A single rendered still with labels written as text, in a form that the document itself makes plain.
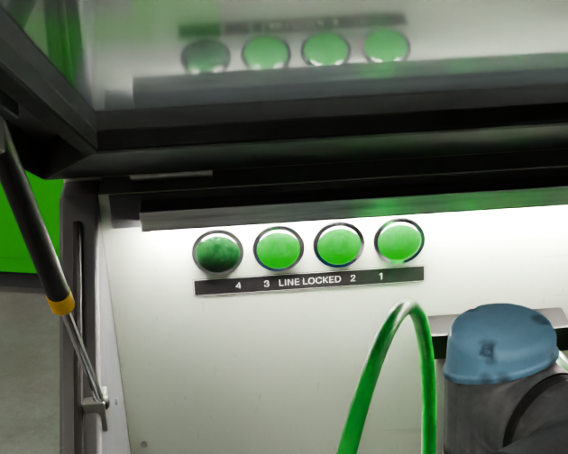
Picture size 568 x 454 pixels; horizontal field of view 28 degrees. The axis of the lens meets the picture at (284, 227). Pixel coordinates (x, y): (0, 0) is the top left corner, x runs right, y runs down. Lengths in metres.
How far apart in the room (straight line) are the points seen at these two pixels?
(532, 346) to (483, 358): 0.03
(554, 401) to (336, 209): 0.39
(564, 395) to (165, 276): 0.50
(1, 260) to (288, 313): 2.80
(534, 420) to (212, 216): 0.43
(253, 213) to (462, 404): 0.36
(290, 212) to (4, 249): 2.85
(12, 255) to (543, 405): 3.22
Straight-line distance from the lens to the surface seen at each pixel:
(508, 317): 0.80
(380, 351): 0.87
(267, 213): 1.07
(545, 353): 0.77
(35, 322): 3.76
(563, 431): 0.73
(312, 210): 1.07
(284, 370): 1.20
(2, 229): 3.83
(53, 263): 0.85
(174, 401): 1.22
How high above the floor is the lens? 1.91
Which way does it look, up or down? 27 degrees down
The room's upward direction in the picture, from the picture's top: 3 degrees counter-clockwise
